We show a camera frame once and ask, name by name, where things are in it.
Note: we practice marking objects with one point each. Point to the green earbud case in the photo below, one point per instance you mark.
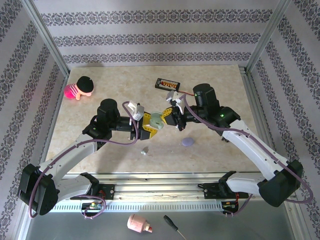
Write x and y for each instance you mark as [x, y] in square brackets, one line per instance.
[156, 120]

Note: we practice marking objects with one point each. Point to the small clear bottle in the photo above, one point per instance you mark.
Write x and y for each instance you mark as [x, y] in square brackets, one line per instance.
[145, 151]

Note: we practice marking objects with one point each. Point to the purple earbud case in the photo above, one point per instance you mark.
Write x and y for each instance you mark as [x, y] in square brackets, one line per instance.
[187, 142]

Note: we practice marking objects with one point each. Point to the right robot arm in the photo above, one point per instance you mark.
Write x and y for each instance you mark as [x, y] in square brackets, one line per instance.
[250, 147]

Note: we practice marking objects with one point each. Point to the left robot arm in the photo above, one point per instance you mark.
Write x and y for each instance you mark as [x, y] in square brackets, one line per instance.
[72, 152]

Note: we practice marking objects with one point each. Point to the black board with yellow connectors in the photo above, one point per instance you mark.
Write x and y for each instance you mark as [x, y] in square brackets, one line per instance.
[163, 84]

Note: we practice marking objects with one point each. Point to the pink doll with black hat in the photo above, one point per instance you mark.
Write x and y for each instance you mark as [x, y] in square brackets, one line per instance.
[85, 83]

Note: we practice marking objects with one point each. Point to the pink toy bottle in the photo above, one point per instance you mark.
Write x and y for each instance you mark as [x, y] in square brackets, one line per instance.
[136, 222]

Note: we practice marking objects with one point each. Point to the small electronics board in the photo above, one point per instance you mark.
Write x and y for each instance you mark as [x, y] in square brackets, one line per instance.
[92, 205]
[230, 205]

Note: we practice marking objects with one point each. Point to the aluminium side rail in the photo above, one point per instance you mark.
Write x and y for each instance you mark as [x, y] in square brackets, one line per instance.
[56, 112]
[254, 100]

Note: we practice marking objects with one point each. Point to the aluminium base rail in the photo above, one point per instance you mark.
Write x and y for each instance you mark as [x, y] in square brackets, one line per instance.
[162, 187]

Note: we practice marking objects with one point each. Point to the aluminium frame post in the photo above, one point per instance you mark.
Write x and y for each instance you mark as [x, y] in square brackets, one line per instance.
[268, 35]
[46, 35]

